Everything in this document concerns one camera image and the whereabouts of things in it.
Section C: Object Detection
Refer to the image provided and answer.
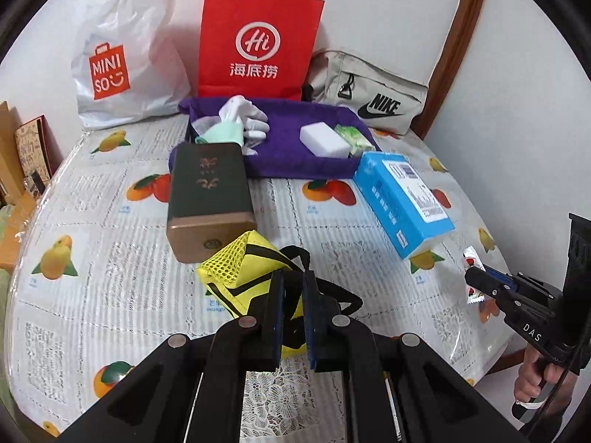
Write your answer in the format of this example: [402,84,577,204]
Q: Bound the white sponge block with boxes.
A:
[299,124,352,160]

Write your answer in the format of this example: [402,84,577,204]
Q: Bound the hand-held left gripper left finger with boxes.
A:
[55,270,284,443]

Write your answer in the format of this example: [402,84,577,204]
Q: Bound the blue tissue box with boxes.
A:
[353,151,455,259]

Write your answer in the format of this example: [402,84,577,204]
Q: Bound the grey waist bag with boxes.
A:
[302,48,429,137]

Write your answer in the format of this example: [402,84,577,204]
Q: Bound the white cotton gloves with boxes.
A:
[218,95,271,157]

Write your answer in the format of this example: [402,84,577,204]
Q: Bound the wooden door frame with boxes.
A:
[411,0,490,141]

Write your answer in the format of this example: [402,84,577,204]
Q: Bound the fruit print lace tablecloth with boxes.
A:
[0,117,515,443]

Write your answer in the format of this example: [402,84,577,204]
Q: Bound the dark green tin box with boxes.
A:
[167,142,257,263]

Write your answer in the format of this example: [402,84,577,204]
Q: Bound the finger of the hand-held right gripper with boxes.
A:
[480,264,555,300]
[464,267,522,324]

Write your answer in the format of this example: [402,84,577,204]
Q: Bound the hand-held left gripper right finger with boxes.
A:
[302,270,529,443]

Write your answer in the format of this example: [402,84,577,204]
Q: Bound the light green face mask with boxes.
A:
[194,120,244,147]

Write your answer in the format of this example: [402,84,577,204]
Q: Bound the white plastic shopping bag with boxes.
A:
[71,0,192,130]

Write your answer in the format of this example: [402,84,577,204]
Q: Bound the purple fabric bin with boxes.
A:
[170,97,384,181]

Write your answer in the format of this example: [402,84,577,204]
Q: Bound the fruit print sachet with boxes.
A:
[463,245,497,306]

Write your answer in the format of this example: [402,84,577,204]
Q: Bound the yellow mesh bag black straps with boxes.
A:
[196,230,363,361]

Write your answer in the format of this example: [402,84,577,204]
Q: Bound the red paper bag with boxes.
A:
[198,0,325,102]

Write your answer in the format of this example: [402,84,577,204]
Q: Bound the person's right hand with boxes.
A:
[513,346,561,408]

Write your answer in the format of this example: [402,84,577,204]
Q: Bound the green tissue packet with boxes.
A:
[333,124,376,155]

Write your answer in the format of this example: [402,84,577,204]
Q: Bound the brown printed box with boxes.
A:
[14,115,54,195]

